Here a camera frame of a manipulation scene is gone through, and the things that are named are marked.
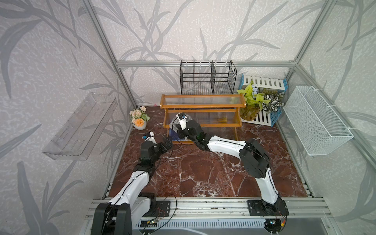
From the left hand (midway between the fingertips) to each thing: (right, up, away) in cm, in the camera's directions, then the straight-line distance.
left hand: (168, 139), depth 85 cm
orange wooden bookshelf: (+28, +19, +35) cm, 49 cm away
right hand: (+5, +10, +3) cm, 11 cm away
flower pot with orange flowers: (-23, +12, +14) cm, 29 cm away
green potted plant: (+53, +22, +8) cm, 58 cm away
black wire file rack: (+24, +42, +20) cm, 52 cm away
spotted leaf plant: (+65, +22, +4) cm, 69 cm away
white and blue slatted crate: (+63, +36, +12) cm, 73 cm away
